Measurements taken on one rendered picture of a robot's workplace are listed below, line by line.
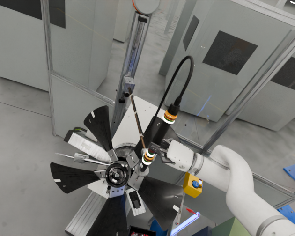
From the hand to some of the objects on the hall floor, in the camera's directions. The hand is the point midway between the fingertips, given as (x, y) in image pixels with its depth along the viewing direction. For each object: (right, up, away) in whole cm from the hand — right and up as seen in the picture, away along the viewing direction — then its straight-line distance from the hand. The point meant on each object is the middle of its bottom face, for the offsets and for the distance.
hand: (156, 143), depth 65 cm
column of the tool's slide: (-61, -59, +142) cm, 165 cm away
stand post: (-53, -97, +101) cm, 150 cm away
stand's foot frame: (-50, -92, +109) cm, 151 cm away
